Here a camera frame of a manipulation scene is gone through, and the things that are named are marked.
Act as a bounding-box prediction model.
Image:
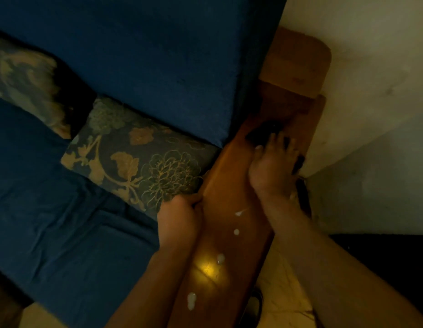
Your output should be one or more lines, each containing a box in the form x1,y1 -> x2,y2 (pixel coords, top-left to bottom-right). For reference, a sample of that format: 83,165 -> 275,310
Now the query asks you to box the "floral throw pillow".
60,95 -> 221,221

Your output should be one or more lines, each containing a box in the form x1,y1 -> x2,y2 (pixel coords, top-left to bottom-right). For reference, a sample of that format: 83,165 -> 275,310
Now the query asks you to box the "wooden sofa frame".
258,27 -> 333,100

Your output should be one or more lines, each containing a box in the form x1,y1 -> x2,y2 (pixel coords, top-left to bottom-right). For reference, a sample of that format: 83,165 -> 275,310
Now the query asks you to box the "person's right hand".
248,131 -> 301,203

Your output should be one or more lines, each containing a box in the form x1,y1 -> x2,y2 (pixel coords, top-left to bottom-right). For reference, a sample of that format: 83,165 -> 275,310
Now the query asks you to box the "person's left hand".
156,193 -> 204,250

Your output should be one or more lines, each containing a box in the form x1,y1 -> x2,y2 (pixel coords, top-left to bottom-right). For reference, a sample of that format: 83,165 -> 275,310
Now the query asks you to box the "person's left forearm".
104,242 -> 199,328

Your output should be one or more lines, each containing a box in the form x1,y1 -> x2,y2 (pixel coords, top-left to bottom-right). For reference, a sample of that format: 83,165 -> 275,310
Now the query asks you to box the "grey throw pillow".
0,36 -> 73,140

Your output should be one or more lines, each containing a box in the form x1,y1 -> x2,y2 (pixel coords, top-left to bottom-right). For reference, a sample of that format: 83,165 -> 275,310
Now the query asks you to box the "blue sofa back cushion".
0,0 -> 289,149

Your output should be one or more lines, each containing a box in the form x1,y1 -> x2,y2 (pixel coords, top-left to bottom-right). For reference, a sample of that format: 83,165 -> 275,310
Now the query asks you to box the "dark blue cleaning cloth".
245,119 -> 306,175

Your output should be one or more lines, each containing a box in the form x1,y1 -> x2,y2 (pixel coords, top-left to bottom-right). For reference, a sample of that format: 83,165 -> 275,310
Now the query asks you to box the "person's right forearm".
261,191 -> 423,328

